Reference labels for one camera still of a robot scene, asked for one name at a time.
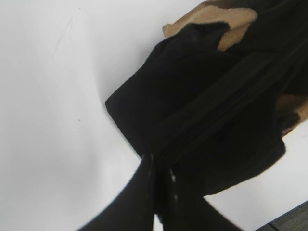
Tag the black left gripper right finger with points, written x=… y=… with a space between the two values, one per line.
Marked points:
x=180 y=209

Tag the black tote bag tan handles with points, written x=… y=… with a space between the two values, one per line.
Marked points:
x=213 y=100

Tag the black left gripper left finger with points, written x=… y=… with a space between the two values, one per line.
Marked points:
x=133 y=208

